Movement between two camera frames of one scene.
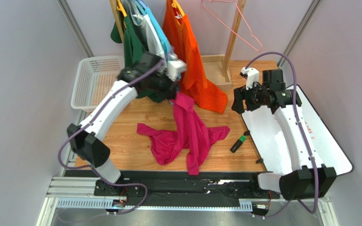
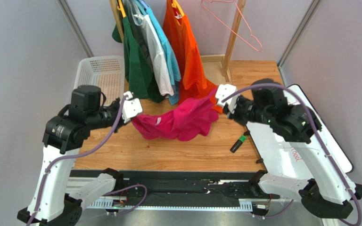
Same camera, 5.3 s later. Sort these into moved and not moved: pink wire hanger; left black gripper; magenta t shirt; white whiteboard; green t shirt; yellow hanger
Moved: left black gripper; magenta t shirt
Not moved: white whiteboard; pink wire hanger; green t shirt; yellow hanger
